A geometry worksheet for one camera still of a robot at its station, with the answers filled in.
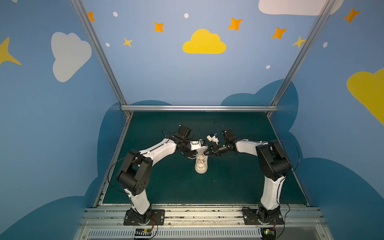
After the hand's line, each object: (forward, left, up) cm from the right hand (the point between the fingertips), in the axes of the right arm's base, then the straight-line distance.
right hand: (204, 153), depth 89 cm
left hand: (+5, +6, 0) cm, 8 cm away
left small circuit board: (-40, +30, -11) cm, 51 cm away
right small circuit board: (-37, -33, -12) cm, 51 cm away
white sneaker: (-7, +2, +2) cm, 7 cm away
